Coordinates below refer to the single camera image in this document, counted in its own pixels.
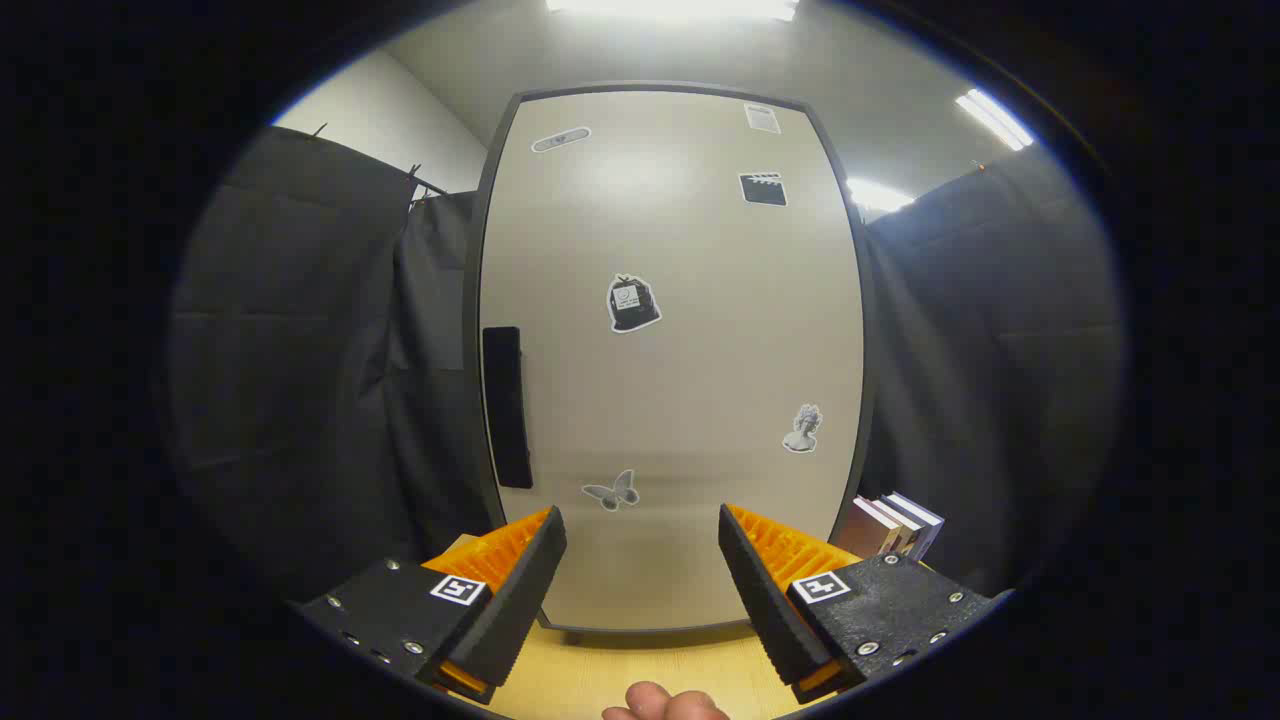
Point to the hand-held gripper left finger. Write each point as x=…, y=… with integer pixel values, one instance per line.
x=520, y=600

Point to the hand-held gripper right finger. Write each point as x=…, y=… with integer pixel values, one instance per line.
x=765, y=600

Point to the beige cabinet door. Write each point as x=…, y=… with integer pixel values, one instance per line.
x=680, y=380

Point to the white spine book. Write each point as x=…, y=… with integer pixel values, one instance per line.
x=903, y=528

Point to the dark grey cabinet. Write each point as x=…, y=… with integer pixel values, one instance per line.
x=471, y=350

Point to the black backdrop cloth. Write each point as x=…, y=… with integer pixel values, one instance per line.
x=300, y=350

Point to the ceiling light panel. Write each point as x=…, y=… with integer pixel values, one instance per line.
x=878, y=194

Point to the long ceiling light strip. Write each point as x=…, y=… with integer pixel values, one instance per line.
x=993, y=118

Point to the wide ceiling light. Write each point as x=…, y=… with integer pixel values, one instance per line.
x=670, y=8

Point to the black cloth rail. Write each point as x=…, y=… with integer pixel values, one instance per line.
x=428, y=184

